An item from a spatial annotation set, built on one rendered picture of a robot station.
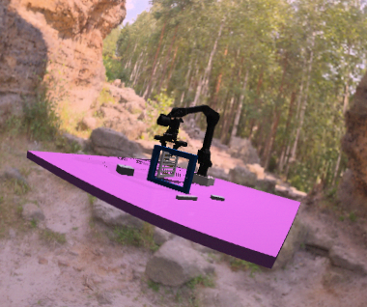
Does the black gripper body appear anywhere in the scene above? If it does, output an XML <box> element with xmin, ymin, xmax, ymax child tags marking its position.
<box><xmin>154</xmin><ymin>127</ymin><xmax>187</xmax><ymax>147</ymax></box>

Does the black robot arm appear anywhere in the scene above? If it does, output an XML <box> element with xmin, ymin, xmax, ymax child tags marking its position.
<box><xmin>156</xmin><ymin>104</ymin><xmax>220</xmax><ymax>177</ymax></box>

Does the white flat bar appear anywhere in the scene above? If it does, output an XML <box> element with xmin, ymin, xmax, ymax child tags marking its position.
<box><xmin>176</xmin><ymin>194</ymin><xmax>198</xmax><ymax>201</ymax></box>

